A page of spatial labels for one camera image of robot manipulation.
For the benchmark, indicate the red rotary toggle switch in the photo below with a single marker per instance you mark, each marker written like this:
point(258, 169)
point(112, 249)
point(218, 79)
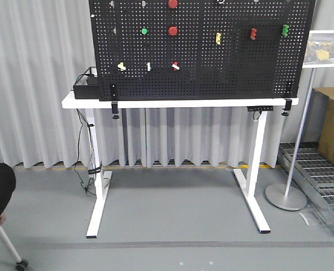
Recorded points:
point(175, 66)

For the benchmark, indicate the red mushroom push button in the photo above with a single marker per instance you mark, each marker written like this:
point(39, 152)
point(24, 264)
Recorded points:
point(173, 31)
point(172, 3)

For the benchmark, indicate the printed photo sign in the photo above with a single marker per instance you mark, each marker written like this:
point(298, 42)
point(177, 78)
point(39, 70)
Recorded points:
point(319, 50)

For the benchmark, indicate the black electronics box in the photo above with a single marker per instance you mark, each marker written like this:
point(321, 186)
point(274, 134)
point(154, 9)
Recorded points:
point(86, 84)

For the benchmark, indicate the upper red mushroom push button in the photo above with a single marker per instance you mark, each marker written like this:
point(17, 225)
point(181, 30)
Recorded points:
point(172, 3)

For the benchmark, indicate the black desk control panel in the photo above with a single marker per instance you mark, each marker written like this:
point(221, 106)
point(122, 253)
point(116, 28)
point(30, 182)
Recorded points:
point(260, 108)

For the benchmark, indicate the green lever switch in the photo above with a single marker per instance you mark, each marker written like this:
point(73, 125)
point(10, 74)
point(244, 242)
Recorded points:
point(285, 30)

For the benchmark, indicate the silver sign stand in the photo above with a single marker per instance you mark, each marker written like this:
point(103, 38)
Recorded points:
point(288, 197)

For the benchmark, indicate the yellow rotary toggle switch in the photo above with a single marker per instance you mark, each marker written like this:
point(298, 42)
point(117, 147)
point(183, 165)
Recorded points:
point(121, 66)

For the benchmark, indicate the right black clamp bracket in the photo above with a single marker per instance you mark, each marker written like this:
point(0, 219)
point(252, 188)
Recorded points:
point(288, 100)

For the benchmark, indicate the yellow lever switch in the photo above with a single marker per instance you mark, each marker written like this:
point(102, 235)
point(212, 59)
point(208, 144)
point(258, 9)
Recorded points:
point(218, 38)

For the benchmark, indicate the red lever switch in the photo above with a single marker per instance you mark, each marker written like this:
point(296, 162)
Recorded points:
point(253, 34)

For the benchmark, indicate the black clamp bracket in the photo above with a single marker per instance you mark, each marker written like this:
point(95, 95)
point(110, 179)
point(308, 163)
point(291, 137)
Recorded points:
point(114, 101)
point(288, 100)

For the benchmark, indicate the black perforated pegboard panel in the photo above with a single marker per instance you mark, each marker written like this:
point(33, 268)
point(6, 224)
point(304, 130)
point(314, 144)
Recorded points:
point(239, 68)

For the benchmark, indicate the left black clamp bracket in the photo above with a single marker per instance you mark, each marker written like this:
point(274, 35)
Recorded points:
point(114, 101)

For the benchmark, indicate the lower red mushroom push button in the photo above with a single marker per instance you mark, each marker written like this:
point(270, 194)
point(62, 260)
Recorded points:
point(173, 31)

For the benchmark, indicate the metal grating platform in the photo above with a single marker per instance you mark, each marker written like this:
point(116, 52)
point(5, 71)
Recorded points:
point(314, 175)

